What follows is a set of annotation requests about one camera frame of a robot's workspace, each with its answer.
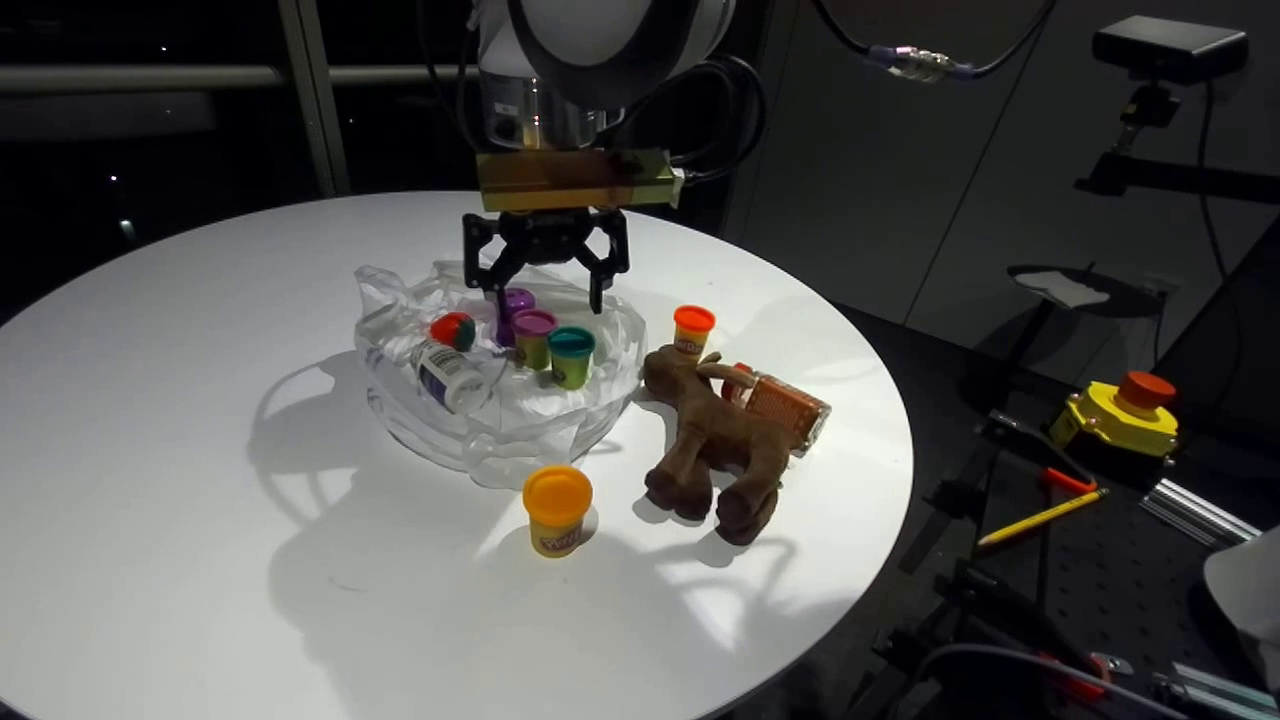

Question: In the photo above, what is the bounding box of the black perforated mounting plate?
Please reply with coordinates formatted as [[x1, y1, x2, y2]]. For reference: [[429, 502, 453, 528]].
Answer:
[[931, 436, 1280, 720]]

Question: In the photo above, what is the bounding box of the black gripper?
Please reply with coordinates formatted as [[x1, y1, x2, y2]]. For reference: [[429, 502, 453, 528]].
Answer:
[[458, 208, 637, 317]]

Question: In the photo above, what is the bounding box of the red-orange lid play dough tub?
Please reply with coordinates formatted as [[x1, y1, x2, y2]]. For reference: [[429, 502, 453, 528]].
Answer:
[[666, 299, 718, 358]]

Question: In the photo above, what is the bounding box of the grey floor cable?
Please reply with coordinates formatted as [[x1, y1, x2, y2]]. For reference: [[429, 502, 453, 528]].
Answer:
[[916, 636, 1190, 720]]

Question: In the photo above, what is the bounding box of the black camera on stand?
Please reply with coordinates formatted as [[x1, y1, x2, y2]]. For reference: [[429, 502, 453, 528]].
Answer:
[[1086, 7, 1256, 88]]

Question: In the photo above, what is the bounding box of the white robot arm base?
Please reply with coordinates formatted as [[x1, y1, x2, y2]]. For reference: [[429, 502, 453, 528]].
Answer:
[[1200, 523, 1280, 690]]

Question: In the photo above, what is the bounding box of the yellow emergency stop button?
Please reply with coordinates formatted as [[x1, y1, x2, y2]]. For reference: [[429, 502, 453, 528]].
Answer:
[[1042, 365, 1187, 469]]

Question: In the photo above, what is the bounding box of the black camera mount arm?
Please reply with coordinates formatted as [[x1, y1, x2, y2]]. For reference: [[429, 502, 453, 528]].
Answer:
[[1072, 75, 1280, 208]]

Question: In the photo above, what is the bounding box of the yellow pencil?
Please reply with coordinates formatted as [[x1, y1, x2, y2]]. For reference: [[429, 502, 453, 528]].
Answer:
[[972, 483, 1111, 550]]

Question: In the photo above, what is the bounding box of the purple play dough tub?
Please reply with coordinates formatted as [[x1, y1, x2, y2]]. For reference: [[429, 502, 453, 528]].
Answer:
[[493, 282, 540, 346]]

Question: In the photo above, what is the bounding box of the light vertical window post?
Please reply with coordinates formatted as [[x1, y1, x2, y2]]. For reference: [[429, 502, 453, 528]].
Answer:
[[273, 0, 356, 201]]

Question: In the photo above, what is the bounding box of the brown plush moose toy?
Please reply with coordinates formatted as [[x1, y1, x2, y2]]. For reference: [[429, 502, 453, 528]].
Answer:
[[637, 338, 816, 546]]

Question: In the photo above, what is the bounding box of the clear cable with connector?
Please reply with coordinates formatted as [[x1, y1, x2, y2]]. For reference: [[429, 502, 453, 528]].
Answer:
[[811, 0, 1063, 88]]

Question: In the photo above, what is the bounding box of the teal lid play dough tub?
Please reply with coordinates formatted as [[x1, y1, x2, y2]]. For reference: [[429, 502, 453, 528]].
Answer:
[[545, 323, 601, 395]]

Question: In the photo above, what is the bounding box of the metal window railing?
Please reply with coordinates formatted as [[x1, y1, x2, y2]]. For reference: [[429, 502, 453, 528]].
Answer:
[[0, 56, 453, 99]]

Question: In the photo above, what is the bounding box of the white plastic bag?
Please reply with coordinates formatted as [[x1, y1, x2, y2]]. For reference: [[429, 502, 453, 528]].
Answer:
[[348, 251, 650, 491]]

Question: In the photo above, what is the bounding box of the aluminium extrusion rail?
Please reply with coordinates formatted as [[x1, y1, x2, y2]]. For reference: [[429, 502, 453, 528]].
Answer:
[[1157, 654, 1280, 720]]

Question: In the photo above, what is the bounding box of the orange cup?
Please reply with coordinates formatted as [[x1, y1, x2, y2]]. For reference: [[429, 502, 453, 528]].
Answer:
[[519, 458, 601, 558]]

